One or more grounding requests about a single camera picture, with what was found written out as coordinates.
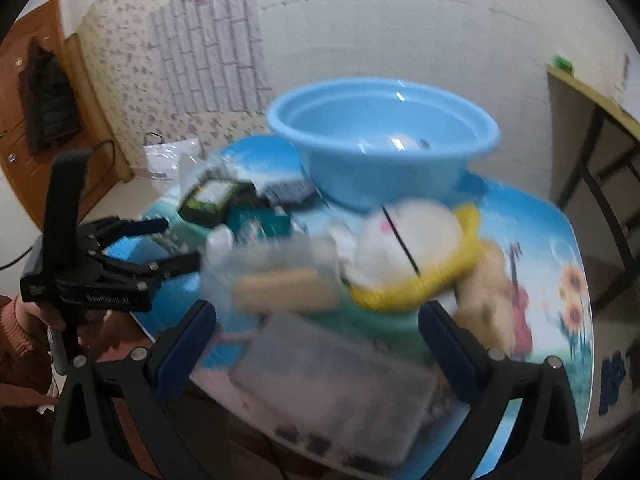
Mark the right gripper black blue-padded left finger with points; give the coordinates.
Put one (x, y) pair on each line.
(88, 441)

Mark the blue plastic basin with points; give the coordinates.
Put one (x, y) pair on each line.
(368, 142)

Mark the black green box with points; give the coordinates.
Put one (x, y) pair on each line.
(207, 203)

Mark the person's hand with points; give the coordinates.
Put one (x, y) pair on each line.
(107, 335)

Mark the beige plush bear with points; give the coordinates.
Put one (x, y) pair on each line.
(484, 301)

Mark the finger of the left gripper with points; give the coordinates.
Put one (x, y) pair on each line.
(155, 271)
(102, 233)

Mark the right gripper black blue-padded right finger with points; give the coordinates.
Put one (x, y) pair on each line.
(544, 442)

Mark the pictorial table mat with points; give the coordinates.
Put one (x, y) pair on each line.
(539, 246)

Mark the frosted plastic box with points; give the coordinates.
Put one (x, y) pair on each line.
(360, 399)

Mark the clear box with toothpicks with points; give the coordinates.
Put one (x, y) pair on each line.
(299, 274)

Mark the green small box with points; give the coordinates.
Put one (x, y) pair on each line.
(563, 64)

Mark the white yellow plush toy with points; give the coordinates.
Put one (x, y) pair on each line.
(406, 253)

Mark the white plastic bag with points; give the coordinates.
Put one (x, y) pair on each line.
(163, 158)

